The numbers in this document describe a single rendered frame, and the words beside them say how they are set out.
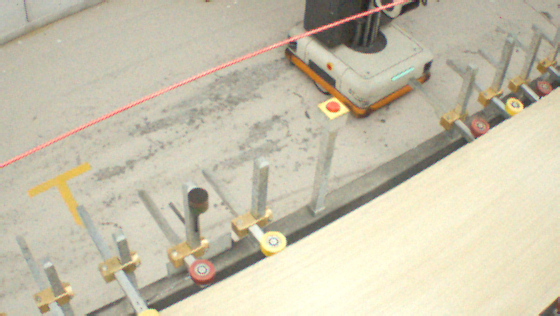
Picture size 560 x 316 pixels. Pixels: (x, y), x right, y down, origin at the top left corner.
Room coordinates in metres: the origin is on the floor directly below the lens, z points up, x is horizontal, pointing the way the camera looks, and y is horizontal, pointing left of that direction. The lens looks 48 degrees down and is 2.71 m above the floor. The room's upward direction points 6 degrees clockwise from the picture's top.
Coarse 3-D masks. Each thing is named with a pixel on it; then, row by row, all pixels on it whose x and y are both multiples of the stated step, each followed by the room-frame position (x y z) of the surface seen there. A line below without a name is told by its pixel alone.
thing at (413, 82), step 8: (408, 80) 2.19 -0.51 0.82; (416, 80) 2.19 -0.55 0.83; (416, 88) 2.15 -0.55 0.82; (424, 88) 2.15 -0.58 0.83; (424, 96) 2.11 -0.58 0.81; (432, 96) 2.10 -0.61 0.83; (432, 104) 2.07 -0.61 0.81; (440, 104) 2.06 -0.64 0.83; (440, 112) 2.03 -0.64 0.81; (456, 128) 1.95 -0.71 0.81; (464, 128) 1.93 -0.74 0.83; (464, 136) 1.91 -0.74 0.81; (472, 136) 1.89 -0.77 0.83
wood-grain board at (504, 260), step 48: (480, 144) 1.78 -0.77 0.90; (528, 144) 1.82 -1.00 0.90; (432, 192) 1.52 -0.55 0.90; (480, 192) 1.54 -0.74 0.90; (528, 192) 1.56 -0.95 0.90; (336, 240) 1.28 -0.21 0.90; (384, 240) 1.30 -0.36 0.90; (432, 240) 1.31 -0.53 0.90; (480, 240) 1.32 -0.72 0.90; (528, 240) 1.33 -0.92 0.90; (240, 288) 1.07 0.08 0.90; (288, 288) 1.09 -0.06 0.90; (336, 288) 1.10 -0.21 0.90; (384, 288) 1.11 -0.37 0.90; (432, 288) 1.12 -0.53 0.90; (480, 288) 1.12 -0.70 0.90; (528, 288) 1.13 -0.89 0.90
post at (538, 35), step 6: (534, 36) 2.33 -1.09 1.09; (540, 36) 2.32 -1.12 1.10; (534, 42) 2.32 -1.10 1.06; (540, 42) 2.33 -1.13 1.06; (528, 48) 2.34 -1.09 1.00; (534, 48) 2.31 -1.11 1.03; (528, 54) 2.33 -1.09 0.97; (534, 54) 2.32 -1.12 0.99; (528, 60) 2.32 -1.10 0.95; (528, 66) 2.31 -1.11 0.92; (522, 72) 2.33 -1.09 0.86; (528, 72) 2.32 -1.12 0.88; (522, 78) 2.32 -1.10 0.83
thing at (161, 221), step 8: (144, 192) 1.43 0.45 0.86; (144, 200) 1.39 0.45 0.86; (152, 200) 1.40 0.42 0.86; (152, 208) 1.36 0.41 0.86; (160, 216) 1.33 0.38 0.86; (160, 224) 1.30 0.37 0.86; (168, 224) 1.31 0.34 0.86; (168, 232) 1.27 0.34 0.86; (168, 240) 1.26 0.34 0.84; (176, 240) 1.25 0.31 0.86; (192, 256) 1.19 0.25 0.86
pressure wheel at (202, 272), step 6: (192, 264) 1.13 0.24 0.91; (198, 264) 1.14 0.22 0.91; (204, 264) 1.14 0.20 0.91; (210, 264) 1.14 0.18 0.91; (192, 270) 1.11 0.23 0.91; (198, 270) 1.11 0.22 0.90; (204, 270) 1.11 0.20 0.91; (210, 270) 1.12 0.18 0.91; (192, 276) 1.09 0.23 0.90; (198, 276) 1.09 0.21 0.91; (204, 276) 1.09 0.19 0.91; (210, 276) 1.09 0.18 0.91; (198, 282) 1.08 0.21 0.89; (204, 282) 1.08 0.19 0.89; (210, 282) 1.09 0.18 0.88; (204, 288) 1.11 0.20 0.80
